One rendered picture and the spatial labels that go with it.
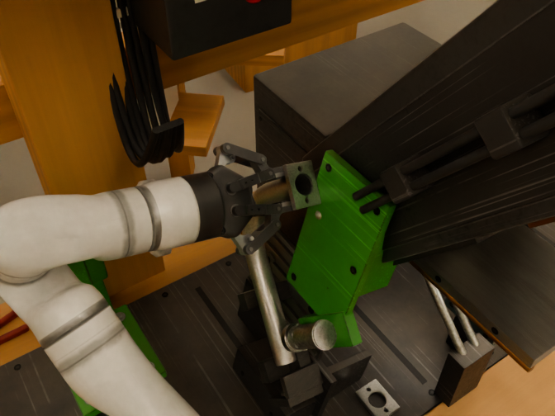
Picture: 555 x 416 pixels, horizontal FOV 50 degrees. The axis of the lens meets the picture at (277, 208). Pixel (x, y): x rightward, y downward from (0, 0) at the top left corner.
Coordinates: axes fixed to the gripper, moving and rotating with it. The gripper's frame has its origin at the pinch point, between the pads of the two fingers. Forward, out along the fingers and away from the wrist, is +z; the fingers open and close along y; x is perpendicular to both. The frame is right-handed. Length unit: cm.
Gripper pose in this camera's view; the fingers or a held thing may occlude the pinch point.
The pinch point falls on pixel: (286, 188)
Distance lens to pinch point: 73.4
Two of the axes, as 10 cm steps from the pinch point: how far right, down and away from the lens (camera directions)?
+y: -2.2, -9.8, -0.1
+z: 8.1, -1.9, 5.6
